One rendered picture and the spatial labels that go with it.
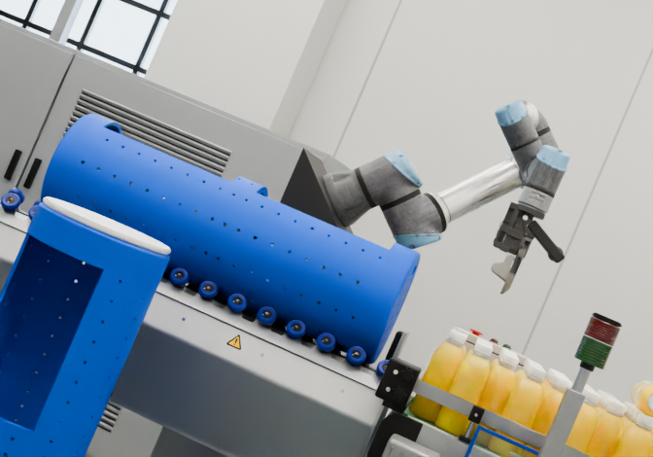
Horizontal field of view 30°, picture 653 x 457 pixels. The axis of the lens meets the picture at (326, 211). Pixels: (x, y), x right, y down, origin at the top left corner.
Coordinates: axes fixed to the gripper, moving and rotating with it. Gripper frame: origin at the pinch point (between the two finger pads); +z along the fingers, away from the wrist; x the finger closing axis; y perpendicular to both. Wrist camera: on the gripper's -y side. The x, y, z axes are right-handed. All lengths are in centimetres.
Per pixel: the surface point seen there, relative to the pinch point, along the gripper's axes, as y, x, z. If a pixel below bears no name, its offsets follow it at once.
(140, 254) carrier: 68, 61, 22
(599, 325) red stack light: -18.8, 44.2, -0.4
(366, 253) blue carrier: 32.3, 16.0, 5.0
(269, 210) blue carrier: 57, 16, 5
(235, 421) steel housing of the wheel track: 45, 15, 52
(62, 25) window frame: 248, -286, -37
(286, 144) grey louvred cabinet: 91, -139, -19
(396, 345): 18.0, 9.5, 21.8
